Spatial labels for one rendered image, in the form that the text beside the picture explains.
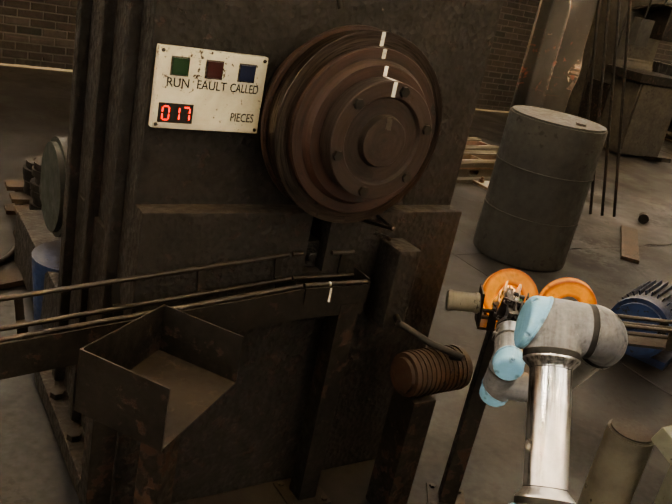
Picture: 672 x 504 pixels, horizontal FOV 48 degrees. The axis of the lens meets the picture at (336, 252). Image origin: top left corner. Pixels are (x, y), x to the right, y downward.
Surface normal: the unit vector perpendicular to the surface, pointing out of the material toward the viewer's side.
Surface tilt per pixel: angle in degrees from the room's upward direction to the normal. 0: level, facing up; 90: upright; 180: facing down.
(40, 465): 0
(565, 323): 50
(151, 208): 0
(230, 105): 90
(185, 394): 5
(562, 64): 90
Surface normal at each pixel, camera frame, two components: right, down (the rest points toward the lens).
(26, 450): 0.19, -0.91
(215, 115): 0.50, 0.40
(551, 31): -0.84, 0.04
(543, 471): -0.39, -0.36
